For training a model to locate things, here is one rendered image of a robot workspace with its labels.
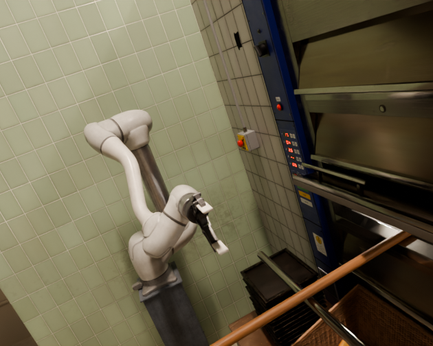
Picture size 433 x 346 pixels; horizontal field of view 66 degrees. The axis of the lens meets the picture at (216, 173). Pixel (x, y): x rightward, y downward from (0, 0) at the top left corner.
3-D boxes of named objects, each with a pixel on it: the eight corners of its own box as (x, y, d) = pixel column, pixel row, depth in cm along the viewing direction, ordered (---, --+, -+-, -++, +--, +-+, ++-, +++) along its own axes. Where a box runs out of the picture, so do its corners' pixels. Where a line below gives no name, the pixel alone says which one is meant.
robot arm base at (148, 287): (132, 281, 178) (128, 273, 176) (171, 263, 182) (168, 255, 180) (135, 301, 161) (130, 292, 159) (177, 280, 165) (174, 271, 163)
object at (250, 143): (252, 145, 193) (247, 128, 190) (260, 147, 184) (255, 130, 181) (241, 150, 192) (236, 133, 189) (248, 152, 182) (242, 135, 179)
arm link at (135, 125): (159, 253, 182) (188, 231, 195) (176, 259, 170) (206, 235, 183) (99, 120, 159) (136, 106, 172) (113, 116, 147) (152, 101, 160)
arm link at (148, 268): (133, 277, 171) (115, 241, 165) (160, 255, 182) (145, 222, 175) (150, 285, 159) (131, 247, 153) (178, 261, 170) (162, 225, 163)
